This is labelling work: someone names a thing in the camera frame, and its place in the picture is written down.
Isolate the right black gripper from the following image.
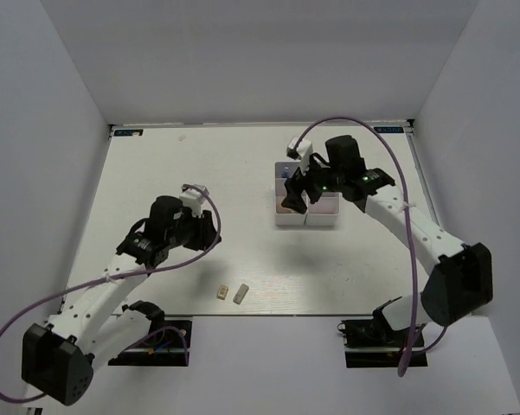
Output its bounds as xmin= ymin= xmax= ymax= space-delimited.
xmin=281 ymin=152 xmax=344 ymax=214

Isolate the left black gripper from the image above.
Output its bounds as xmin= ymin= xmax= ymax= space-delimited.
xmin=166 ymin=205 xmax=221 ymax=251

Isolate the tan small eraser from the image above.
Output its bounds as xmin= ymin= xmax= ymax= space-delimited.
xmin=216 ymin=284 xmax=228 ymax=300

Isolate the grey eraser block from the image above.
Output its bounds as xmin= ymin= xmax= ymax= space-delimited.
xmin=233 ymin=284 xmax=249 ymax=304

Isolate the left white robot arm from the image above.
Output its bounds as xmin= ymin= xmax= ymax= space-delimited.
xmin=22 ymin=185 xmax=221 ymax=406

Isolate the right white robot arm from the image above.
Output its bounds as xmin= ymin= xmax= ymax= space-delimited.
xmin=282 ymin=135 xmax=493 ymax=345

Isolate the left white organizer bin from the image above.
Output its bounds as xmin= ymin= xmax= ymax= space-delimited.
xmin=274 ymin=161 xmax=306 ymax=227

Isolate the white organizer bin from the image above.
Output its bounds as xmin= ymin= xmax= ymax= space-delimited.
xmin=274 ymin=161 xmax=306 ymax=227
xmin=305 ymin=168 xmax=340 ymax=227

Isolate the right white organizer bin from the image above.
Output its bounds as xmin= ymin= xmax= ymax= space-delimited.
xmin=305 ymin=168 xmax=340 ymax=227

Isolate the right blue table label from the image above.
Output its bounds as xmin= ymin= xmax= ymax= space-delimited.
xmin=374 ymin=126 xmax=404 ymax=134

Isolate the blue table label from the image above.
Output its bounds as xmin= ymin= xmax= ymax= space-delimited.
xmin=374 ymin=126 xmax=404 ymax=134
xmin=113 ymin=129 xmax=144 ymax=137

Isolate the left blue table label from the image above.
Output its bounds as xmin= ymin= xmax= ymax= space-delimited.
xmin=113 ymin=129 xmax=144 ymax=137

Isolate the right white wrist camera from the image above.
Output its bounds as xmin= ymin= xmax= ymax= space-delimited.
xmin=286 ymin=137 xmax=313 ymax=176

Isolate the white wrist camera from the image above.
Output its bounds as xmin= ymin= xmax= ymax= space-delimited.
xmin=286 ymin=137 xmax=313 ymax=176
xmin=179 ymin=184 xmax=209 ymax=217

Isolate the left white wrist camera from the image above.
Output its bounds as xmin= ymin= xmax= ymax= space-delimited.
xmin=179 ymin=184 xmax=209 ymax=217

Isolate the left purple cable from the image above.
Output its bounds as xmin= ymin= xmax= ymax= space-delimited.
xmin=0 ymin=184 xmax=222 ymax=401

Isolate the purple cable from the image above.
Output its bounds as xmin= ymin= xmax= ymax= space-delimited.
xmin=0 ymin=184 xmax=222 ymax=401
xmin=287 ymin=116 xmax=451 ymax=377

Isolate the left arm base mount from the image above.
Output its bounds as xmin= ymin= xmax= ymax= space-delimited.
xmin=107 ymin=319 xmax=193 ymax=367

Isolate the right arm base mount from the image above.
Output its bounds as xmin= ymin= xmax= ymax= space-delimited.
xmin=337 ymin=319 xmax=409 ymax=369

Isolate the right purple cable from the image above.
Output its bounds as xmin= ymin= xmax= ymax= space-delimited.
xmin=287 ymin=116 xmax=451 ymax=377

